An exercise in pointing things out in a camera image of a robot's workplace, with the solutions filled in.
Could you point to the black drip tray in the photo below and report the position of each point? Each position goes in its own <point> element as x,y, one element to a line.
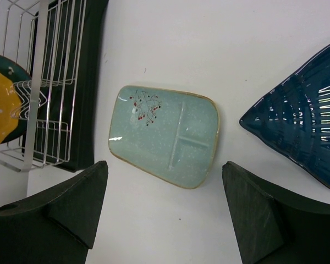
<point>90,82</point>

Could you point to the dark blue leaf dish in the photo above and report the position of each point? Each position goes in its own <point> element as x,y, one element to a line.
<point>294,117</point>

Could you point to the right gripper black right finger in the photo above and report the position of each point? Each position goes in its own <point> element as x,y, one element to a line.
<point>273,224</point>

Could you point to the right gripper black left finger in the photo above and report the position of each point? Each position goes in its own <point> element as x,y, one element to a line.
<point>57,225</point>

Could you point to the light green divided tray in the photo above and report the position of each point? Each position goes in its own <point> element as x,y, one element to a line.
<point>169,134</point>

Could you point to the teal round plate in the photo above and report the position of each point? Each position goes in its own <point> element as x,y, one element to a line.
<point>15,73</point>

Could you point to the yellow dotted plate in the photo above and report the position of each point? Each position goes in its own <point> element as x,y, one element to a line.
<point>9,101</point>

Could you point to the wire dish rack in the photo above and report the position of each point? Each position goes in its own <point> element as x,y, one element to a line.
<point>42,45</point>

